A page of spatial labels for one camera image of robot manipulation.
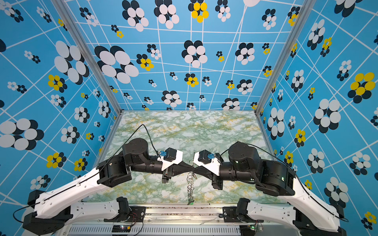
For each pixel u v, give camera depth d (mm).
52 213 398
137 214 735
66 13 707
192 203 606
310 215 382
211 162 399
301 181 372
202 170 477
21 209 385
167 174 439
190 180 517
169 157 389
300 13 710
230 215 722
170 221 722
